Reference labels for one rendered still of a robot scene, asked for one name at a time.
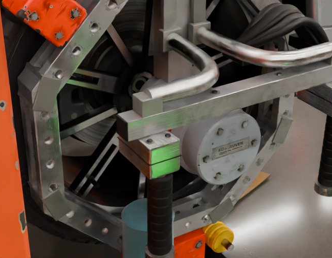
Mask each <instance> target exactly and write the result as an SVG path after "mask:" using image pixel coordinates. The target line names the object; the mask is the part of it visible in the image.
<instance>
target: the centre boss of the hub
mask: <svg viewBox="0 0 332 258"><path fill-rule="evenodd" d="M152 76H153V75H152V74H151V73H150V72H149V71H148V70H139V71H136V72H135V73H133V74H132V75H131V76H130V78H129V80H128V81H127V84H126V93H127V95H128V97H129V98H131V99H132V95H133V94H135V93H138V92H139V91H140V89H141V87H142V86H143V85H144V83H145V82H146V81H147V80H148V79H150V78H151V77H152Z"/></svg>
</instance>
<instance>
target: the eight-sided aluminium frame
mask: <svg viewBox="0 0 332 258"><path fill-rule="evenodd" d="M75 1H76V2H77V3H78V4H80V5H81V6H82V7H83V8H84V9H85V10H87V12H88V15H87V17H86V18H85V19H84V21H83V22H82V23H81V25H80V26H79V27H78V29H77V30H76V31H75V33H74V34H73V35H72V37H71V38H70V39H69V41H68V42H67V43H66V44H65V46H64V47H63V48H62V49H60V48H58V47H57V46H55V45H54V44H52V43H51V42H50V41H48V40H47V39H46V41H45V42H44V43H43V44H42V46H41V47H40V48H39V50H38V51H37V52H36V54H35V55H34V56H33V58H32V59H31V60H30V62H26V66H25V68H24V70H23V71H22V72H21V74H20V75H19V76H18V78H17V81H18V93H17V94H18V96H19V98H20V108H21V116H22V122H23V130H24V139H25V148H26V157H27V166H28V174H29V181H28V184H29V185H30V192H31V197H32V198H33V199H34V201H35V202H36V203H37V205H38V206H39V207H40V209H41V210H42V211H43V212H44V214H47V215H49V216H51V217H53V218H54V220H55V221H58V220H59V221H61V222H63V223H65V224H67V225H69V226H71V227H73V228H75V229H77V230H79V231H81V232H83V233H85V234H87V235H89V236H91V237H93V238H95V239H97V240H99V241H101V242H103V243H105V244H108V245H110V246H112V247H114V248H116V249H117V250H118V251H119V252H122V231H123V222H122V220H121V219H120V218H118V217H116V216H114V215H112V214H110V213H108V212H107V211H105V210H103V209H101V208H99V207H97V206H96V205H94V204H92V203H90V202H88V201H86V200H85V199H83V198H81V197H79V196H77V195H75V194H73V193H72V192H70V191H68V190H66V189H65V188H64V180H63V168H62V156H61V144H60V131H59V120H58V107H57V94H58V93H59V92H60V90H61V89H62V88H63V86H64V85H65V84H66V82H67V81H68V80H69V78H70V77H71V76H72V75H73V73H74V72H75V71H76V69H77V68H78V67H79V65H80V64H81V63H82V61H83V60H84V59H85V57H86V56H87V55H88V53H89V52H90V50H91V49H92V48H93V46H94V45H95V44H96V42H97V41H98V40H99V38H100V37H101V36H102V35H103V33H104V32H105V31H106V29H107V28H108V27H109V25H110V24H111V23H112V21H113V20H114V19H115V17H116V16H117V15H118V13H119V12H120V11H121V10H122V8H123V7H124V6H125V4H126V3H127V2H128V0H75ZM238 1H239V2H240V3H241V5H242V6H243V7H244V8H245V9H246V10H247V11H248V12H249V13H250V15H251V16H252V17H253V18H254V17H255V16H256V15H257V14H258V13H259V12H260V11H261V10H262V9H263V8H265V7H266V6H267V5H269V4H272V3H281V2H280V1H279V0H238ZM109 2H110V3H109ZM108 3H109V4H108ZM92 24H93V26H92ZM91 26H92V27H91ZM295 33H296V32H295V31H292V32H291V33H289V34H287V35H285V36H283V37H281V38H279V39H277V40H275V41H272V42H270V43H268V44H266V45H264V46H263V49H264V50H269V51H291V50H297V49H296V48H294V47H291V46H289V35H291V34H295ZM75 47H76V48H75ZM74 48H75V50H74ZM57 71H58V72H57ZM56 72H57V73H56ZM294 95H295V93H291V94H288V95H284V96H281V97H278V98H274V99H271V100H268V101H264V102H261V103H259V108H258V116H257V119H256V121H257V123H258V125H259V128H260V134H261V137H260V146H259V150H258V152H257V155H256V157H255V159H254V161H253V162H252V164H251V165H250V167H249V168H248V169H247V170H246V171H245V172H244V173H243V174H242V175H241V176H239V177H238V178H237V179H235V180H233V181H231V182H229V183H226V184H221V185H214V184H210V183H208V184H207V185H206V187H205V188H204V189H203V190H201V191H200V192H197V193H195V194H192V195H189V196H187V197H184V198H181V199H178V200H175V201H173V202H172V209H173V211H174V220H173V236H174V238H176V237H178V236H180V235H183V234H185V233H188V232H191V231H193V230H196V229H198V228H201V227H203V226H206V225H209V224H211V223H213V224H215V223H216V222H217V221H219V220H221V219H224V218H225V217H226V216H227V214H228V213H229V212H230V211H231V210H233V209H234V205H235V204H236V202H237V201H238V200H239V198H240V197H241V196H242V194H243V193H244V192H245V191H246V189H247V188H248V187H249V185H250V184H251V183H252V182H253V180H254V179H255V178H256V176H257V175H258V174H259V172H260V171H261V170H262V168H263V167H264V166H265V164H266V163H267V162H268V160H269V159H270V158H271V157H272V155H273V154H274V152H275V151H276V150H277V148H278V147H279V146H280V145H281V144H283V143H284V141H285V139H286V137H287V135H288V134H289V133H290V131H291V125H292V122H293V119H292V113H293V104H294Z"/></svg>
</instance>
